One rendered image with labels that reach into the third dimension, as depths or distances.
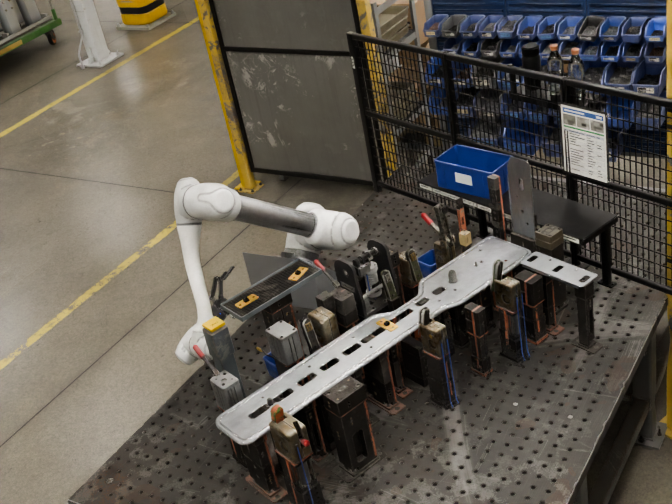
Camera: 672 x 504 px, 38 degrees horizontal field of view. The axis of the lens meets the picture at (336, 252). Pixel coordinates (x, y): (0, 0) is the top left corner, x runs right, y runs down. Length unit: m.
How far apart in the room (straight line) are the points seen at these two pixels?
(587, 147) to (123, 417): 2.66
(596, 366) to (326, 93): 3.05
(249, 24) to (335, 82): 0.67
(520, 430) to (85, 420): 2.51
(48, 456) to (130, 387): 0.56
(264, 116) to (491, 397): 3.41
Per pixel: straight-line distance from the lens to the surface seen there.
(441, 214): 3.71
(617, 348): 3.73
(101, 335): 5.74
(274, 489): 3.33
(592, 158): 3.84
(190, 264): 3.83
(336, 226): 3.95
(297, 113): 6.29
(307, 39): 6.01
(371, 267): 3.58
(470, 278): 3.63
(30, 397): 5.47
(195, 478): 3.50
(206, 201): 3.64
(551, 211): 3.94
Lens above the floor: 3.00
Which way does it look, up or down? 31 degrees down
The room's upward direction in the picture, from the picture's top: 12 degrees counter-clockwise
